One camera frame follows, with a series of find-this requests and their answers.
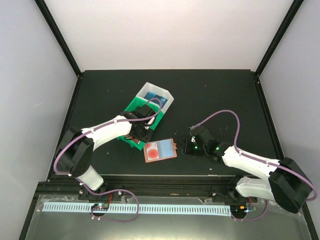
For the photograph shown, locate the controller board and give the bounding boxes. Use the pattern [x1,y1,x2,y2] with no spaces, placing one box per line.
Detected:
[230,205,252,214]
[90,203,110,212]

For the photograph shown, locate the green plastic bin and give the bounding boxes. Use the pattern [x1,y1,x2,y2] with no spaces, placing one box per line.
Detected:
[116,134,152,151]
[124,96,164,128]

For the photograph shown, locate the left green plastic bin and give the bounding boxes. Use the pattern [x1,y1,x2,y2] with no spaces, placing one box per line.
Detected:
[116,134,152,151]

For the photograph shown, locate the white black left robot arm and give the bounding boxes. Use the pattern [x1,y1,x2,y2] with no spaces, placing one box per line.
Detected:
[53,104,157,200]

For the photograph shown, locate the right controller board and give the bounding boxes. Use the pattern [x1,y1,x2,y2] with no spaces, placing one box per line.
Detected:
[230,205,252,214]

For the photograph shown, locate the white slotted cable duct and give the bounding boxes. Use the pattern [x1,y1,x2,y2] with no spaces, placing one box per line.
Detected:
[42,202,231,217]

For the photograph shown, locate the black frame post right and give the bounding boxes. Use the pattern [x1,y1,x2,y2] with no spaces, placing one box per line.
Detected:
[255,0,304,77]

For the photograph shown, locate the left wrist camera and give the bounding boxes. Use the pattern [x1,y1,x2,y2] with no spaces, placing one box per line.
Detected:
[144,117,156,129]

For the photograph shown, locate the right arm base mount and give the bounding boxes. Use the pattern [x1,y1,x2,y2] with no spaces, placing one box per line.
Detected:
[209,187,250,204]

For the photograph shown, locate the blue card stack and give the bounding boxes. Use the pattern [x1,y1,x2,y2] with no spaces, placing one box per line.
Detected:
[144,91,168,106]

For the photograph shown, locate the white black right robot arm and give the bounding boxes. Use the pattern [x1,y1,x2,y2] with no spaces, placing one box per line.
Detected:
[178,125,312,214]

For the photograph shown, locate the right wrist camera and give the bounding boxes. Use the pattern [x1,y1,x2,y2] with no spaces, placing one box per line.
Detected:
[189,125,206,142]

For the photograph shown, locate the tan leather card holder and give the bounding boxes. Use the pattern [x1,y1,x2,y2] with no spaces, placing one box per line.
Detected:
[143,138,177,163]

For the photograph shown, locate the white plastic bin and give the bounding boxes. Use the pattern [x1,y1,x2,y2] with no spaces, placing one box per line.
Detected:
[136,82,174,114]

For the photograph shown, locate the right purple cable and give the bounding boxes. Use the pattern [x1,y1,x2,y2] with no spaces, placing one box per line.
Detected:
[188,109,315,223]

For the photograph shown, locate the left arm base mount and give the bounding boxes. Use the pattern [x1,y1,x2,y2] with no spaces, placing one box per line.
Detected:
[77,184,126,201]

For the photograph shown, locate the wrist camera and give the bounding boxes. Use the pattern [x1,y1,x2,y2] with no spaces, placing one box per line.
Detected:
[144,117,156,129]
[189,125,206,142]

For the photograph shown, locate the black frame post left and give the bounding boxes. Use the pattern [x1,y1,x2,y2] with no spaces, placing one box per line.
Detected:
[34,0,82,77]

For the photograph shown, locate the black frame post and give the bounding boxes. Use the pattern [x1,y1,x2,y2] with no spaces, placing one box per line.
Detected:
[255,0,304,77]
[34,0,82,77]

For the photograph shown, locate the middle green plastic bin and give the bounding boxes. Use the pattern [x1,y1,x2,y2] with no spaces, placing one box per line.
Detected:
[124,96,164,128]

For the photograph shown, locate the red white card stack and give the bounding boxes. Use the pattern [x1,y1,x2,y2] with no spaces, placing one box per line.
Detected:
[124,135,141,145]

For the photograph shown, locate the left controller board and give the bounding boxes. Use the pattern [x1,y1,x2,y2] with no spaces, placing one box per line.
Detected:
[90,203,110,212]

